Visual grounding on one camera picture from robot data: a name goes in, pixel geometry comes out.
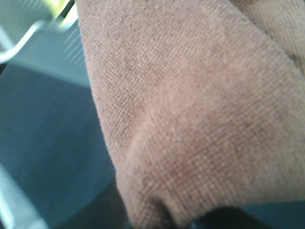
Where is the pink towel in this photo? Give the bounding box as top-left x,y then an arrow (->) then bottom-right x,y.
76,0 -> 305,229

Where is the grey perforated plastic basket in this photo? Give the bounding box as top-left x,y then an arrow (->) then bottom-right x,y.
0,0 -> 90,87

